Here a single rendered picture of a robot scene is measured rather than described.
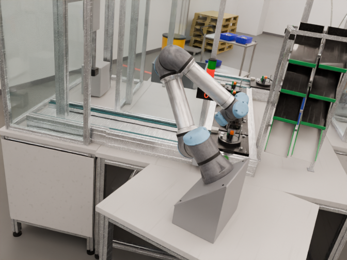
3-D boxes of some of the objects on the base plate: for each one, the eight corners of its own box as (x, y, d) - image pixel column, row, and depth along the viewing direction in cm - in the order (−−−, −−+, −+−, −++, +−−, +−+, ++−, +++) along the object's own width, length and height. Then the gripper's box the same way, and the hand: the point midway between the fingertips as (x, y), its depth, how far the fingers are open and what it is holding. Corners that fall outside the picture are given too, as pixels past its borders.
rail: (253, 177, 191) (258, 161, 186) (105, 146, 201) (106, 130, 196) (253, 172, 196) (257, 156, 191) (108, 142, 206) (109, 126, 201)
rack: (314, 172, 205) (363, 41, 169) (254, 160, 209) (290, 29, 173) (308, 155, 223) (351, 34, 188) (253, 145, 227) (285, 23, 192)
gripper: (225, 117, 179) (220, 133, 198) (247, 122, 178) (240, 137, 197) (227, 104, 183) (223, 121, 202) (249, 108, 181) (242, 125, 201)
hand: (233, 124), depth 199 cm, fingers closed on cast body, 4 cm apart
